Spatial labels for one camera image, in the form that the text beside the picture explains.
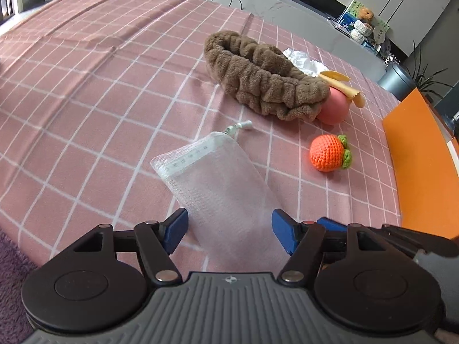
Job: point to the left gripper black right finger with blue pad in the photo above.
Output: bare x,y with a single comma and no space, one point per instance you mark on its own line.
303,244

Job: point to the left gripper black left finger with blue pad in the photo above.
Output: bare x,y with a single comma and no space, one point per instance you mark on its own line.
156,241

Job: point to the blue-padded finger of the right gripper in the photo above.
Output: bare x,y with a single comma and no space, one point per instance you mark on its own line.
332,225

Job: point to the white mesh pouch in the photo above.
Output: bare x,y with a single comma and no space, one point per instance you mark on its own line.
228,201

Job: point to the pink ball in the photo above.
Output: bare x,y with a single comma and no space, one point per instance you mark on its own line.
335,109

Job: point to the white tissue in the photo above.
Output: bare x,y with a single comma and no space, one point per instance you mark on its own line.
304,62

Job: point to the brown fluffy headband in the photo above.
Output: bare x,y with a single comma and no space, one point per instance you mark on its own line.
262,78

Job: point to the orange crochet strawberry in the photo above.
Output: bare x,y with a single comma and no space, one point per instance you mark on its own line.
329,152

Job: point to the orange cardboard box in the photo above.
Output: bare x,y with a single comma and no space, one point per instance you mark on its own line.
424,154

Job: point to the blue-grey metal trash can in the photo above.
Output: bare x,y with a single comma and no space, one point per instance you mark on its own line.
397,81

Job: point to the pink checked tablecloth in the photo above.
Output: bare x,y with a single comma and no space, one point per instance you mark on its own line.
93,90

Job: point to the tall leafy floor plant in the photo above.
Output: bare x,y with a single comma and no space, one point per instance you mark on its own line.
424,80

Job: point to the brown teddy bear toy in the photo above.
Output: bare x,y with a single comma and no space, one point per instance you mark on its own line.
365,15

